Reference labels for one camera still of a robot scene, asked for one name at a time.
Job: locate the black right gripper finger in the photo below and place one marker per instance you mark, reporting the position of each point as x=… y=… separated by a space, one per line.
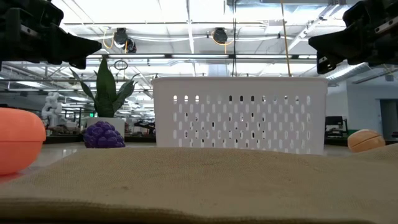
x=325 y=65
x=335 y=45

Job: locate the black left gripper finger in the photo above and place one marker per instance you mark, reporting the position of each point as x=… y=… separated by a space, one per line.
x=79 y=63
x=74 y=48

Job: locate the purple toy grape bunch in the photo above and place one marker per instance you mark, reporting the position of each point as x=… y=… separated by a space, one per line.
x=102 y=135

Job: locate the orange round toy fruit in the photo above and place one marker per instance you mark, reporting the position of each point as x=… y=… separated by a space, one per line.
x=18 y=140

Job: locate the green snake plant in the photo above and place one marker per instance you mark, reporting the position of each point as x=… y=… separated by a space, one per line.
x=105 y=93

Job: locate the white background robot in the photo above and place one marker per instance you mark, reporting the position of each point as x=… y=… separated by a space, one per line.
x=53 y=109

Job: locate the black computer monitor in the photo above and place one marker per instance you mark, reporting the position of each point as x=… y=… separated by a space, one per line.
x=334 y=120

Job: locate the white perforated plastic basket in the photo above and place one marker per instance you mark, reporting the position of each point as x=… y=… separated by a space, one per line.
x=239 y=87

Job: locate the beige folded cloth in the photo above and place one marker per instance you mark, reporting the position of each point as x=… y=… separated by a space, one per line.
x=199 y=186

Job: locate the black table frame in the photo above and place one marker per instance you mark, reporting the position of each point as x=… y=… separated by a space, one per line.
x=62 y=139

